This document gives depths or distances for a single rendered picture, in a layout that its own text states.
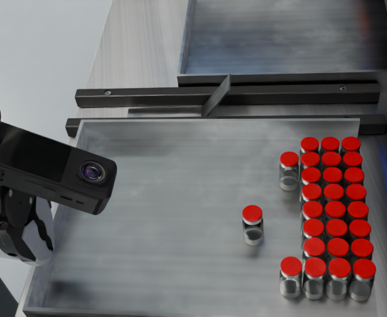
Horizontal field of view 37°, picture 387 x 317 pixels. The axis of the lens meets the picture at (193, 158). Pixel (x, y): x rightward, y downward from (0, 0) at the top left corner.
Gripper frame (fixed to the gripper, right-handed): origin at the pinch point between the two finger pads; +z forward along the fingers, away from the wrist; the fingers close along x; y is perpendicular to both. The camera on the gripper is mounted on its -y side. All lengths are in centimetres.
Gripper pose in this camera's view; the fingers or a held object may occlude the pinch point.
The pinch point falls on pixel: (50, 253)
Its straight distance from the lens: 62.1
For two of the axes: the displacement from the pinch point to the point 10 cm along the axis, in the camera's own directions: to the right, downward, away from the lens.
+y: -9.9, 0.0, 1.3
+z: 1.0, 6.5, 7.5
